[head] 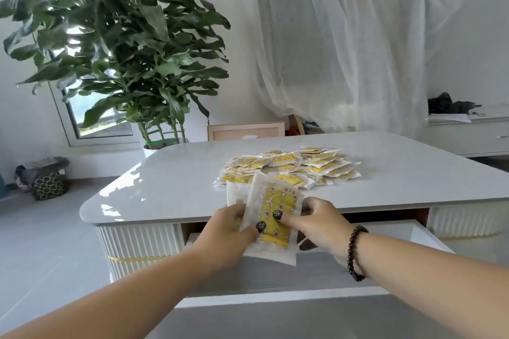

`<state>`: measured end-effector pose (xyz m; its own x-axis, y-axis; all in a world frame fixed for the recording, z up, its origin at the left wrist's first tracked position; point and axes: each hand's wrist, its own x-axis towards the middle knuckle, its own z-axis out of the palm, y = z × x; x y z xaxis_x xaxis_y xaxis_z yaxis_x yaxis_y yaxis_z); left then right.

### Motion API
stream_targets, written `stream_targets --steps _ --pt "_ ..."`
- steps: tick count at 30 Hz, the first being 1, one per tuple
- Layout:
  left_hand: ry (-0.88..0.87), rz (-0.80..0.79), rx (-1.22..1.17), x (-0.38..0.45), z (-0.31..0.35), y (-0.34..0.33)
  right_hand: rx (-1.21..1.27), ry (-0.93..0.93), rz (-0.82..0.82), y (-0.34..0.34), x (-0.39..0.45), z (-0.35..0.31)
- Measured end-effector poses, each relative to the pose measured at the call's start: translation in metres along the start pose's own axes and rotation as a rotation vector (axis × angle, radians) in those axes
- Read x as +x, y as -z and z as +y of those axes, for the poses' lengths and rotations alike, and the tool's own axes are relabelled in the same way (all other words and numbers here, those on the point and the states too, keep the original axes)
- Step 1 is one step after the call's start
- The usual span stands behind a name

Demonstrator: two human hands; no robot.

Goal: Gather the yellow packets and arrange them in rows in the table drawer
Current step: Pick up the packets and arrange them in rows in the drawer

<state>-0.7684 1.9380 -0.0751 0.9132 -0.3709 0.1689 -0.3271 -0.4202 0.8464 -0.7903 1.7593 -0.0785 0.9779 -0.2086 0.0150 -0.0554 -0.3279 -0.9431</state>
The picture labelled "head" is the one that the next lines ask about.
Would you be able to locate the brown cardboard box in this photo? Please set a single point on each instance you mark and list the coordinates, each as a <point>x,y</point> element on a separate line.
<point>296,124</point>

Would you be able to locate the person's right forearm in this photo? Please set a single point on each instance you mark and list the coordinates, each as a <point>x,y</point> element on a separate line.
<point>437,283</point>

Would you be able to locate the white side cabinet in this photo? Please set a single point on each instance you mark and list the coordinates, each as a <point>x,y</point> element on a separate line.
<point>457,140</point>

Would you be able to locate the white sheer dust cover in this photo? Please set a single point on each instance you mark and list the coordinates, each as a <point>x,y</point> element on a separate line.
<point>358,52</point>

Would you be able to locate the pile of yellow packets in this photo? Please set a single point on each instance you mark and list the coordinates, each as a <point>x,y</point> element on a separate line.
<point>318,168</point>

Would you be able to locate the black plastic bag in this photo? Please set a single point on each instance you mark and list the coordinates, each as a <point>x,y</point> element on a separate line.
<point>441,104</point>

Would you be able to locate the small white framed window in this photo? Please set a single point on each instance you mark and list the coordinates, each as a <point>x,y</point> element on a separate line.
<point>67,128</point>

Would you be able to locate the person's left hand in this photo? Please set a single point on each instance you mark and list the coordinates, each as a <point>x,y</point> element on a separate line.
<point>222,243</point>

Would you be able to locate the person's left forearm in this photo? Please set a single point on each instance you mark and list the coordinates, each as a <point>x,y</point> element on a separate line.
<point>119,303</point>

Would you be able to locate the white drawer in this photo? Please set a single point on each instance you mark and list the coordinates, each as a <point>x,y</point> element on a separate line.
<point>318,271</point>

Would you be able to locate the yellow tape strip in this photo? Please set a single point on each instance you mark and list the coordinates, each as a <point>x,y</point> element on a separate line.
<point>135,258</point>
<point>469,236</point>

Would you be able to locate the white plant pot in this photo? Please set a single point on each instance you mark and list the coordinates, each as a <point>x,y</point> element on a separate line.
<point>149,152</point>

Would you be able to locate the large green leafy plant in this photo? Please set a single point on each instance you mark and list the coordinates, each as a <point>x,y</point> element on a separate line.
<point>139,52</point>

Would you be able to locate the person's right hand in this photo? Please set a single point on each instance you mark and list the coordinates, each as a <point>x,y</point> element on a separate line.
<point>326,227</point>

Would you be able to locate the wooden picture frame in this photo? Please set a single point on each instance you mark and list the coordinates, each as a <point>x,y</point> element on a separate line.
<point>238,132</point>

